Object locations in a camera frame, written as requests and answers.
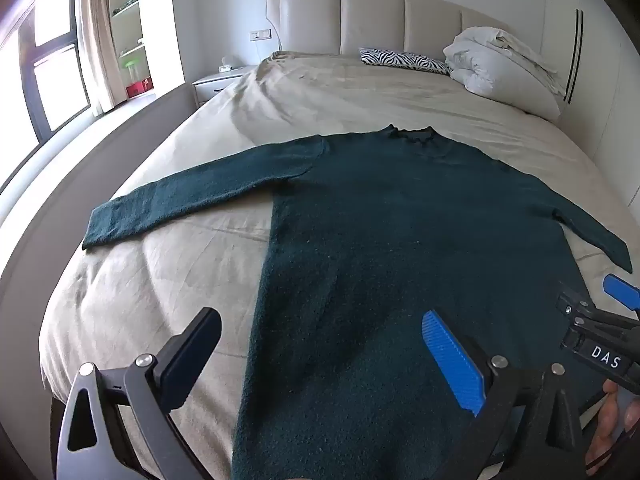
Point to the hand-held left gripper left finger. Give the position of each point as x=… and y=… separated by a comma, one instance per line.
x=185, y=360

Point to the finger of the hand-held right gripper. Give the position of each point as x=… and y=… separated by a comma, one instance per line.
x=575, y=305
x=622, y=291

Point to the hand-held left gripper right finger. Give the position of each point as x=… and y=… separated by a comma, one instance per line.
x=452, y=360

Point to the dark green sweater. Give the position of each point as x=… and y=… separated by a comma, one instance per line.
x=375, y=260

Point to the person's right hand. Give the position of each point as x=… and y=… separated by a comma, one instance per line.
x=610, y=425

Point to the white wardrobe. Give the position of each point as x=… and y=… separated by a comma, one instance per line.
x=600, y=85

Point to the white crumpled duvet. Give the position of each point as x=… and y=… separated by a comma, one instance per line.
x=490, y=75

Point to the cream folded sheet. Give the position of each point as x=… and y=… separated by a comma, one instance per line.
x=525, y=57

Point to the red box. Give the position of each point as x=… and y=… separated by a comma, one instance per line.
x=137, y=87

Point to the white nightstand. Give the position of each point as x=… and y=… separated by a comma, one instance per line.
x=215, y=85

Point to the tissue box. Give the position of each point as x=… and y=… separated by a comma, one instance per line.
x=227, y=66

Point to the green lidded container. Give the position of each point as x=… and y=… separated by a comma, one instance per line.
x=131, y=67

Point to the zebra print pillow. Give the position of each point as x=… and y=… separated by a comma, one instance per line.
x=400, y=60

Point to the black framed window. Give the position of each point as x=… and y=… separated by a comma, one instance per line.
x=50, y=70

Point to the beige curtain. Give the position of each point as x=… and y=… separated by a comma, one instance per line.
x=100, y=35

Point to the small dark shelf ornaments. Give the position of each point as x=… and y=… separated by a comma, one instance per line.
x=125, y=6

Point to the cream padded headboard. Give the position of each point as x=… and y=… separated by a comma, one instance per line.
x=310, y=20

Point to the pale bed frame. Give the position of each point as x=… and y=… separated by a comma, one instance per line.
x=75, y=175

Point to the wall socket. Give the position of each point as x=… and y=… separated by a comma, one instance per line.
x=261, y=35

